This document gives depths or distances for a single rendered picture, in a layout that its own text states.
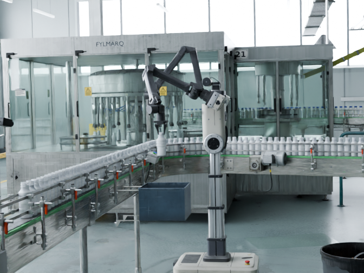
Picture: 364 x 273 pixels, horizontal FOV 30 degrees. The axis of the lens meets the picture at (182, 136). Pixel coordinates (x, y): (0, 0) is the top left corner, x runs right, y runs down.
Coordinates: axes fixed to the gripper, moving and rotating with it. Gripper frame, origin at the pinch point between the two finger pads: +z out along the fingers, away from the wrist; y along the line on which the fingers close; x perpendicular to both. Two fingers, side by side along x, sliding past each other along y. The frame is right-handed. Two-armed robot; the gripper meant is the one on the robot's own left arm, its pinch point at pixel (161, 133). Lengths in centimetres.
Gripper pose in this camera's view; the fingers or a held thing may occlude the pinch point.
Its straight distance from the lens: 474.9
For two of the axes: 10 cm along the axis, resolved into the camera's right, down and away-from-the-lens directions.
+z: 0.3, 10.0, 0.8
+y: 10.0, -0.2, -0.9
